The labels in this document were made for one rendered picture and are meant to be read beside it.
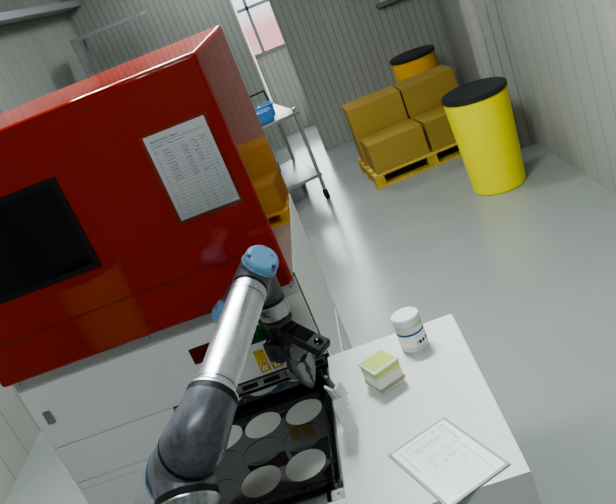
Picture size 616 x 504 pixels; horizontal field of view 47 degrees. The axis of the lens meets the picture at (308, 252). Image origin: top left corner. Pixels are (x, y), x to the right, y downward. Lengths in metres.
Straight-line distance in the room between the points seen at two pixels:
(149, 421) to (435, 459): 0.89
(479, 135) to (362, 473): 3.65
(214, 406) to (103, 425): 0.87
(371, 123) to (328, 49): 1.59
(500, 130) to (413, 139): 1.17
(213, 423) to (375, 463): 0.42
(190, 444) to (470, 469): 0.53
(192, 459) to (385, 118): 5.16
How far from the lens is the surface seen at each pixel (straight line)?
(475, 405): 1.57
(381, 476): 1.48
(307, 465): 1.69
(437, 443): 1.50
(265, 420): 1.90
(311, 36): 7.52
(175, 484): 1.30
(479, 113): 4.85
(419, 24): 7.66
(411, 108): 6.24
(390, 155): 5.89
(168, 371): 1.95
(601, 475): 2.75
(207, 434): 1.23
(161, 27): 8.48
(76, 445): 2.13
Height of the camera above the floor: 1.92
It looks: 21 degrees down
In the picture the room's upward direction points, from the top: 22 degrees counter-clockwise
